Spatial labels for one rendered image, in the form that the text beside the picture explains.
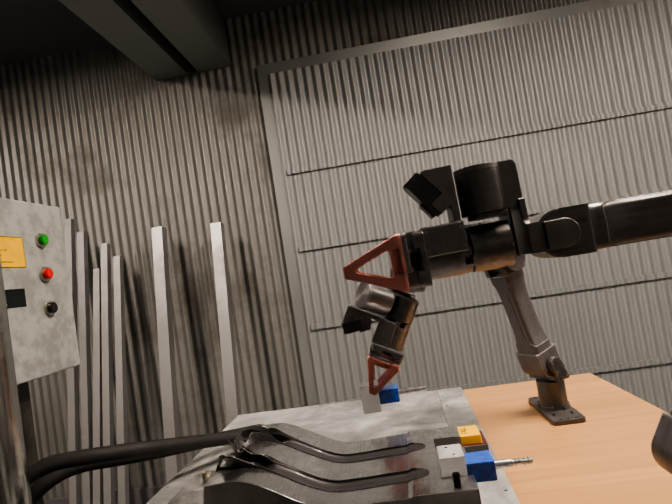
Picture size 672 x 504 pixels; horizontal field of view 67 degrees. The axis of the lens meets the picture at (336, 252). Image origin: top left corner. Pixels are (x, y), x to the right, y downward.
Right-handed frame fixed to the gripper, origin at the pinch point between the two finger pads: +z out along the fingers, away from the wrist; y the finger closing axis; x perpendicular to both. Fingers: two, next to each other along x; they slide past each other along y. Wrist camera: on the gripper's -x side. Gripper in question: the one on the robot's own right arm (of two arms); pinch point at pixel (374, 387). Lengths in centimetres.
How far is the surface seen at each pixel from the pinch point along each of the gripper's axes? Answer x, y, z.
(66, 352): -71, -9, 21
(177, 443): -35.3, -0.1, 26.5
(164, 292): -117, -159, 31
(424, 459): 9.9, 24.4, 1.8
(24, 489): -51, 24, 32
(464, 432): 20.2, -1.1, 2.3
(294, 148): -81, -182, -69
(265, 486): -11.0, 35.7, 9.7
